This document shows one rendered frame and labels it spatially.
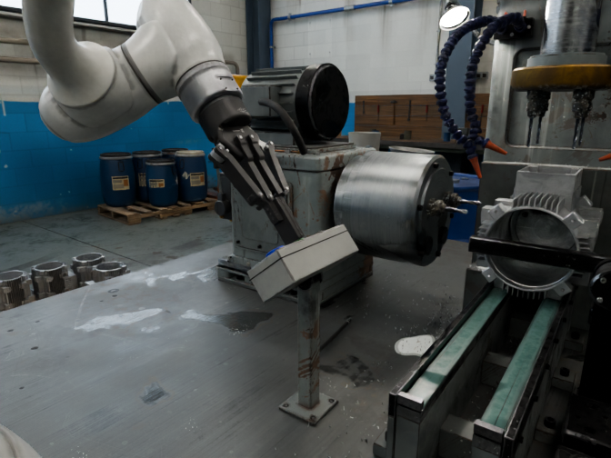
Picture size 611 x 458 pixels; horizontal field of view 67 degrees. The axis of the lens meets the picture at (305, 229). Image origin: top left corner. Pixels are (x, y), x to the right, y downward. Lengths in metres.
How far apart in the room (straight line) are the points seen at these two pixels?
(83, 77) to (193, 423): 0.53
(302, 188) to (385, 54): 5.91
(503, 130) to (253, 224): 0.65
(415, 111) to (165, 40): 5.75
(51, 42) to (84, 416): 0.54
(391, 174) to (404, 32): 5.88
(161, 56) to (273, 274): 0.37
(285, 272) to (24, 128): 5.68
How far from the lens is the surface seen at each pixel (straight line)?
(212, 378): 0.87
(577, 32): 0.99
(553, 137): 1.22
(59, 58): 0.70
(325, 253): 0.66
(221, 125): 0.71
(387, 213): 0.96
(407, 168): 0.99
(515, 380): 0.69
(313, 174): 1.03
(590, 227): 0.93
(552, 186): 0.97
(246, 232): 1.17
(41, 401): 0.91
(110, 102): 0.75
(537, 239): 1.11
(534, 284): 0.97
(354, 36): 7.21
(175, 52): 0.75
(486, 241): 0.90
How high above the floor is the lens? 1.26
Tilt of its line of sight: 15 degrees down
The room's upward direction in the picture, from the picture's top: straight up
